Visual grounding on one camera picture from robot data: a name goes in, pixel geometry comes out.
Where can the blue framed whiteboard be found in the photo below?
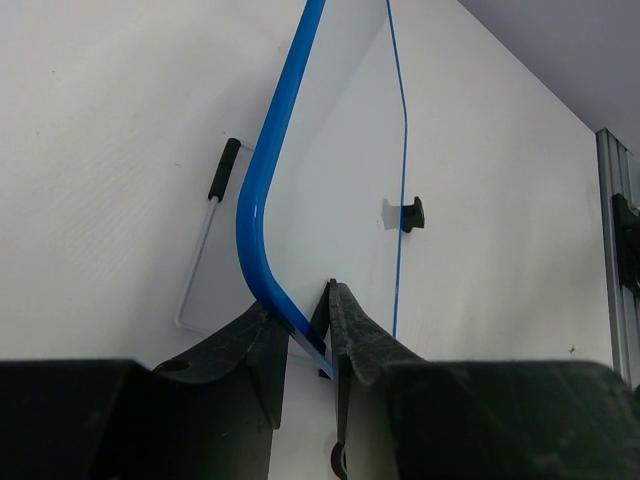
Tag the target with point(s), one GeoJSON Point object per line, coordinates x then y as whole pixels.
{"type": "Point", "coordinates": [341, 79]}

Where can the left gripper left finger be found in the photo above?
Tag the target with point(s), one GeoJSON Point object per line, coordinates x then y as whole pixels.
{"type": "Point", "coordinates": [207, 413]}

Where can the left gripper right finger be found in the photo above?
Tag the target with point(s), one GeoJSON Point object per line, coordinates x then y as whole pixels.
{"type": "Point", "coordinates": [402, 417]}

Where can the aluminium right side rail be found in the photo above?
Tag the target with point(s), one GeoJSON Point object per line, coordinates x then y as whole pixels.
{"type": "Point", "coordinates": [618, 171]}

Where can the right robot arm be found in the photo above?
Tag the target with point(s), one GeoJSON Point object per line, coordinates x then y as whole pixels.
{"type": "Point", "coordinates": [626, 236]}

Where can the wire whiteboard stand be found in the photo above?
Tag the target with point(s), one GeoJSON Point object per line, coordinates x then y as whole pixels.
{"type": "Point", "coordinates": [210, 235]}

